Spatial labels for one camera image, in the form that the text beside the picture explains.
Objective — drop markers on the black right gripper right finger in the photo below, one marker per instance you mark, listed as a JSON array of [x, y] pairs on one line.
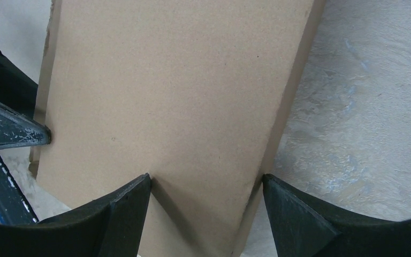
[[304, 225]]

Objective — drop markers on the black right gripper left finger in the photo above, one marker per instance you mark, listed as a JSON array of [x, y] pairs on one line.
[[108, 226]]

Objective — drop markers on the brown cardboard box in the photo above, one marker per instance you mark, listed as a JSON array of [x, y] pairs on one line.
[[194, 93]]

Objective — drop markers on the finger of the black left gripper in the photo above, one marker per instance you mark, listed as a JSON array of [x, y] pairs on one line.
[[17, 130], [17, 90]]

